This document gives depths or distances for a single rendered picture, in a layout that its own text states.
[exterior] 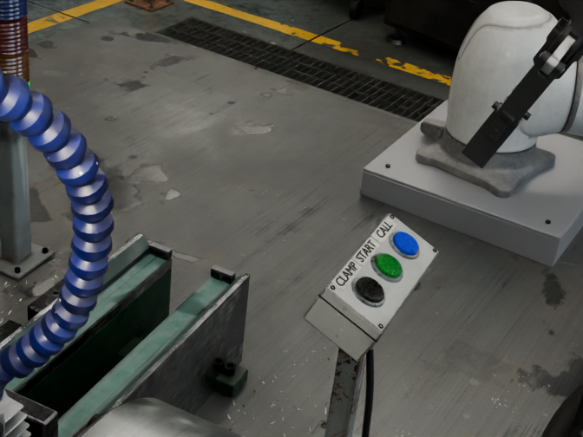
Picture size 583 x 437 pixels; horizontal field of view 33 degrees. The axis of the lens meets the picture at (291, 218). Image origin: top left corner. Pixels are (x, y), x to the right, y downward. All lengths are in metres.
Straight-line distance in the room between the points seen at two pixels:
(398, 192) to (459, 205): 0.11
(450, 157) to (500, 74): 0.18
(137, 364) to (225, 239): 0.47
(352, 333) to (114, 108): 1.03
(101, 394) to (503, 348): 0.59
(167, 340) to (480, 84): 0.72
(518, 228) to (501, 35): 0.30
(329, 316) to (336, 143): 0.90
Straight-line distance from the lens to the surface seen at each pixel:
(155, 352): 1.09
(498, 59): 1.57
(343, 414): 1.11
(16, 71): 1.29
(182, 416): 0.68
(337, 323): 0.95
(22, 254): 1.43
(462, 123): 1.63
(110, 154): 1.72
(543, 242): 1.57
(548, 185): 1.69
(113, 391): 1.04
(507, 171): 1.65
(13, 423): 0.83
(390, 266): 0.99
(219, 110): 1.90
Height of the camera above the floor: 1.61
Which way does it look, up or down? 31 degrees down
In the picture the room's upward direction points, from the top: 7 degrees clockwise
